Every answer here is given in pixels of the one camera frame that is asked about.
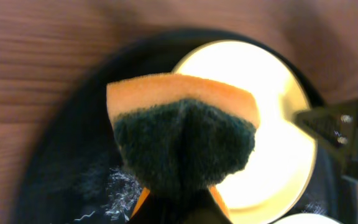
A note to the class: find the yellow green scrub sponge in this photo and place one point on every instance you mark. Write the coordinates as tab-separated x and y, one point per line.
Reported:
180	134

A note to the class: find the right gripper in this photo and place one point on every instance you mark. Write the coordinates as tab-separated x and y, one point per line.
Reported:
336	129

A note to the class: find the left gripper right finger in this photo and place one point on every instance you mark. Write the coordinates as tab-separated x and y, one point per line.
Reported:
206	206

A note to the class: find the yellow plate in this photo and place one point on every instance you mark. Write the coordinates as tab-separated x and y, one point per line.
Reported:
281	165

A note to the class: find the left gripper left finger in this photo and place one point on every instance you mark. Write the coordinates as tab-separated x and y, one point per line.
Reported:
153	209

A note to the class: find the mint plate front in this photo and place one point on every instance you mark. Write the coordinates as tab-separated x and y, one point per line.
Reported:
307	218

